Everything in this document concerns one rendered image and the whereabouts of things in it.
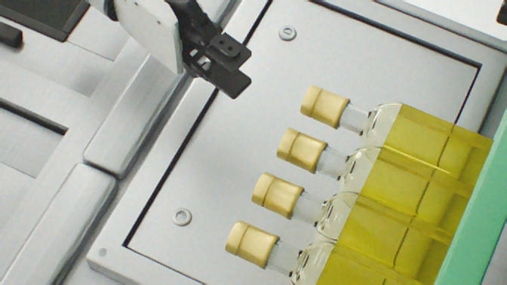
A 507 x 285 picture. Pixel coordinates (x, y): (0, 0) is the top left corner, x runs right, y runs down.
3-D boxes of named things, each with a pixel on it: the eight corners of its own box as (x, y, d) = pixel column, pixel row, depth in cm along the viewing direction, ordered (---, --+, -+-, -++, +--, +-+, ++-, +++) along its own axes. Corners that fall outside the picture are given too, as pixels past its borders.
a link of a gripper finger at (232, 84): (189, 78, 112) (234, 111, 110) (188, 63, 109) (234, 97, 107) (209, 60, 113) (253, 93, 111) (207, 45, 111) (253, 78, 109)
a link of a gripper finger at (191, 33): (161, 22, 107) (195, 58, 108) (171, 8, 103) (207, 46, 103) (178, 5, 108) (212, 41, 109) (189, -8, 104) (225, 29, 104)
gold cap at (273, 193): (304, 196, 101) (265, 179, 102) (305, 182, 98) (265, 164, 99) (290, 225, 100) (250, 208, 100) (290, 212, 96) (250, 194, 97)
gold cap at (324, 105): (348, 109, 106) (311, 93, 107) (351, 93, 103) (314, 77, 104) (336, 136, 105) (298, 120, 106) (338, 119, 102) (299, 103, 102)
